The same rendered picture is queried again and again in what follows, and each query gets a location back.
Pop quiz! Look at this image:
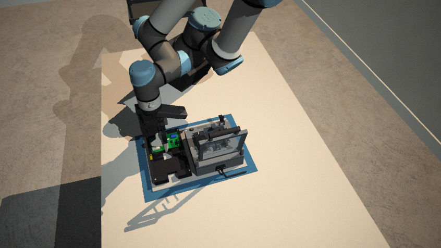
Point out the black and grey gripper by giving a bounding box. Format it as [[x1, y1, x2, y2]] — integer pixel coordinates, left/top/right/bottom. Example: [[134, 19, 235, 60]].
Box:
[[134, 104, 169, 152]]

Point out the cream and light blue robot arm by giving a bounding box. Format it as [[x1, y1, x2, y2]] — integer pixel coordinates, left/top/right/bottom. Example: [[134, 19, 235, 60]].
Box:
[[129, 0, 283, 111]]

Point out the green circuit board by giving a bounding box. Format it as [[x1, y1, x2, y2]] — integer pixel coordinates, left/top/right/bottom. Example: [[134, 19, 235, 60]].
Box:
[[149, 132, 181, 153]]

